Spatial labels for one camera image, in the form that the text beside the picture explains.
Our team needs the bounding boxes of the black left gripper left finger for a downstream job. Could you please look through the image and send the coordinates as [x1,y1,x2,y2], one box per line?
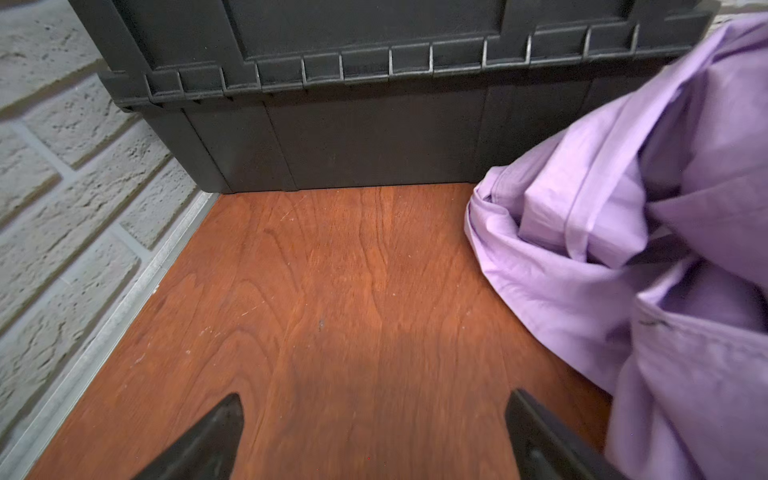
[134,393,245,480]

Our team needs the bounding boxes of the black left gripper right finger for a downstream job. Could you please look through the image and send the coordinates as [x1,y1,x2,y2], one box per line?
[505,389,624,480]

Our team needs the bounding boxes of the black plastic toolbox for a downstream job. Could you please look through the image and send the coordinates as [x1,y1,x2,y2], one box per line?
[72,0,720,194]

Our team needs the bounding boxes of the purple trousers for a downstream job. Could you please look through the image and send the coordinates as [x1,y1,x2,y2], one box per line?
[465,14,767,479]

